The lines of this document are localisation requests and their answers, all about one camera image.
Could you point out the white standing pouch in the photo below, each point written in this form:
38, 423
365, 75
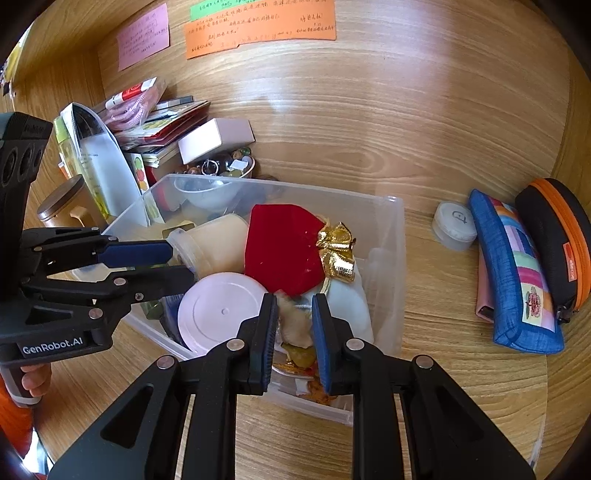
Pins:
106, 161

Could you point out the person's left hand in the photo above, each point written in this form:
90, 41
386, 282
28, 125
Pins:
37, 381

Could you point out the pink sticky note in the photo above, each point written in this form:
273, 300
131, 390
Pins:
143, 37

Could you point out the beige plastic cup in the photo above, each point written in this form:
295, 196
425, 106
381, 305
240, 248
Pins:
217, 244

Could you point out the green sticky note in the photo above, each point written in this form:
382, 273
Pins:
231, 9

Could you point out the fruit print carton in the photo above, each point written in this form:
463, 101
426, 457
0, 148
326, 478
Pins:
141, 173

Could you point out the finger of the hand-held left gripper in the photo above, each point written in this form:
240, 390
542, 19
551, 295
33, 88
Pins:
138, 251
152, 282

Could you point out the pink wallet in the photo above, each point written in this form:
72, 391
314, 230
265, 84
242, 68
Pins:
485, 295

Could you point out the white round lid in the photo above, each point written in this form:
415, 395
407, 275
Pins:
221, 309

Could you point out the yellow green packet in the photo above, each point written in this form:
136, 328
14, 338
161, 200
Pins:
300, 355

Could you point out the red and white tube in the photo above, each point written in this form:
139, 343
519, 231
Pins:
131, 92

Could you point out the wooden desktop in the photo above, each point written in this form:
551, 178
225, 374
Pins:
438, 332

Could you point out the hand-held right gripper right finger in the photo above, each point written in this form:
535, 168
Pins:
319, 341

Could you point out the person's left forearm orange sleeve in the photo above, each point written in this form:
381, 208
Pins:
14, 424

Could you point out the beige fluffy item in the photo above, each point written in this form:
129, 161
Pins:
295, 323

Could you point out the clear plastic bowl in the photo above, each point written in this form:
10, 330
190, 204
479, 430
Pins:
203, 194

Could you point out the orange sticky note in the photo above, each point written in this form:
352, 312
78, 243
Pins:
258, 39

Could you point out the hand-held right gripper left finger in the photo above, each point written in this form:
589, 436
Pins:
269, 341

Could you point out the clear plastic storage box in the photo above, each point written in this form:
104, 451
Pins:
392, 277

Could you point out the brown glass jar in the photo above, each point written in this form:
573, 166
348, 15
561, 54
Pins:
64, 203

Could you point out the white cloth bag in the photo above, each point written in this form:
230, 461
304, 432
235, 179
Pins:
351, 309

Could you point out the black case orange zipper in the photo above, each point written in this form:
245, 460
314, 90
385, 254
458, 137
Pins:
554, 230

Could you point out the bowl of small trinkets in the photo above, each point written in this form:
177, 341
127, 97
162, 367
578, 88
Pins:
226, 164

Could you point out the red velvet pouch gold bow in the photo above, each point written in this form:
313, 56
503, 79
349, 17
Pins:
281, 249

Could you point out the stack of books and cards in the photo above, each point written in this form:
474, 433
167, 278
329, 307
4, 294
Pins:
171, 129

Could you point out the blue patchwork pencil case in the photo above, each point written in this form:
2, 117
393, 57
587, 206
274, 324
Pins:
517, 277

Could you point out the small white round jar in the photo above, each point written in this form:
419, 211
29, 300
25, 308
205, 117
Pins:
455, 226

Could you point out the white rectangular box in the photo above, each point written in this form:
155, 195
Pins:
212, 138

